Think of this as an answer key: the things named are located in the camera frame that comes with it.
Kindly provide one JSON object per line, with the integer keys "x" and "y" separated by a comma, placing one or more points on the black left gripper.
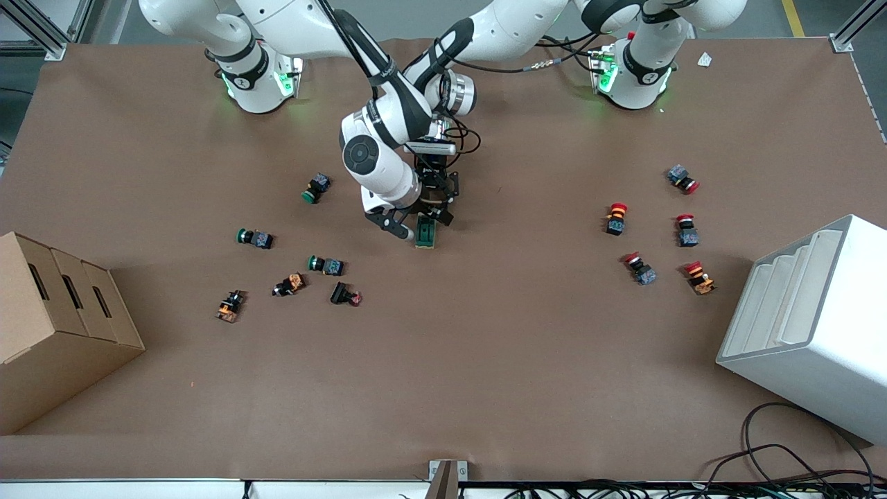
{"x": 434, "y": 183}

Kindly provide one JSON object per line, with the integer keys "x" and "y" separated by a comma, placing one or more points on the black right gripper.
{"x": 427, "y": 207}

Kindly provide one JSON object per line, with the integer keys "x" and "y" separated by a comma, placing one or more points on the green load switch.
{"x": 426, "y": 234}

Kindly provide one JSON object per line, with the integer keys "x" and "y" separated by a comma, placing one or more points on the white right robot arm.
{"x": 374, "y": 159}

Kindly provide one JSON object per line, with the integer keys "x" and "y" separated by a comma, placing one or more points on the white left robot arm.
{"x": 506, "y": 28}

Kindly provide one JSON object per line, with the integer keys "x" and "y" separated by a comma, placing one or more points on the brown table mat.
{"x": 485, "y": 360}

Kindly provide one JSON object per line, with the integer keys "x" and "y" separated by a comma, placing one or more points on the red mushroom button orange block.
{"x": 616, "y": 218}
{"x": 700, "y": 278}

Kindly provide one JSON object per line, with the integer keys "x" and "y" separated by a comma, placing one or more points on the red mushroom button blue block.
{"x": 687, "y": 231}
{"x": 640, "y": 269}
{"x": 683, "y": 179}

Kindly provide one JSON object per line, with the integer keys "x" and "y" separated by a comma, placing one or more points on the white paper scrap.
{"x": 705, "y": 59}

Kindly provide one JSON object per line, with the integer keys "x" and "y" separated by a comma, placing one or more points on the brown cardboard box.
{"x": 55, "y": 326}

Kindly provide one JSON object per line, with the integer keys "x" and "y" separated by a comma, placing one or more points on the white stepped storage rack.
{"x": 818, "y": 333}

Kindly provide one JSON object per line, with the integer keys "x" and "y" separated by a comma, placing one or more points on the green push button switch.
{"x": 326, "y": 265}
{"x": 317, "y": 188}
{"x": 255, "y": 238}

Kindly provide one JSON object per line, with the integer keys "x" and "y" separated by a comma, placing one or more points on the black button switch red block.
{"x": 345, "y": 294}

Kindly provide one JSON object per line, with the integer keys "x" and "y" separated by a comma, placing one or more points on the black orange button switch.
{"x": 230, "y": 305}
{"x": 290, "y": 285}

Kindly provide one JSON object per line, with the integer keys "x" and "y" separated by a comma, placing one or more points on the metal bracket with post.
{"x": 447, "y": 478}

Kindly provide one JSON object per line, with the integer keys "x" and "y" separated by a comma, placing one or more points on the white table edge rail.
{"x": 138, "y": 489}

